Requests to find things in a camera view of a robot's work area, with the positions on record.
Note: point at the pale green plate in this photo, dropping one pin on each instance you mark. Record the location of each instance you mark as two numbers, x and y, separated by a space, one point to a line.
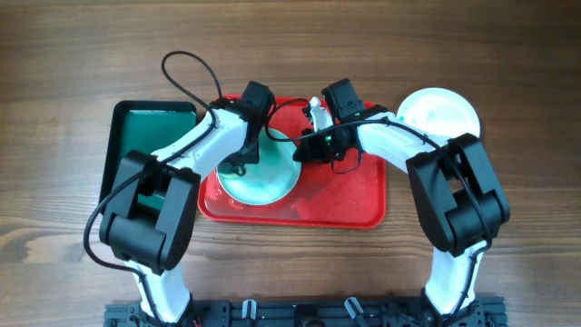
267 181

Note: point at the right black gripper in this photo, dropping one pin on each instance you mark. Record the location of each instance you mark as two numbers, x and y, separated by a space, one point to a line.
310 151

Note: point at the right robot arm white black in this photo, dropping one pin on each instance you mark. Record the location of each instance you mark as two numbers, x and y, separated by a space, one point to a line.
458 197

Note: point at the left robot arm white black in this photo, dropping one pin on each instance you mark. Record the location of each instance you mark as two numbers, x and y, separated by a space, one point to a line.
148 216

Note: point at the red plastic tray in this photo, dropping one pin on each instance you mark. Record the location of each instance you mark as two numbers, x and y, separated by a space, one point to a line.
345 194

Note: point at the white plate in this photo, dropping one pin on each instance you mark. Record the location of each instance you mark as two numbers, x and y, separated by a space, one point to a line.
440 111

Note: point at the black mounting rail base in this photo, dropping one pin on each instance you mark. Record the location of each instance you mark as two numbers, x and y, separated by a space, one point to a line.
394 311

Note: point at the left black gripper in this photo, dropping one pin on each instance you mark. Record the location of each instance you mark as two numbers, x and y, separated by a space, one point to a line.
252 156

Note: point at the dark green tray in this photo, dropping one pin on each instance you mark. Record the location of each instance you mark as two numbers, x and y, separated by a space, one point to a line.
144 126

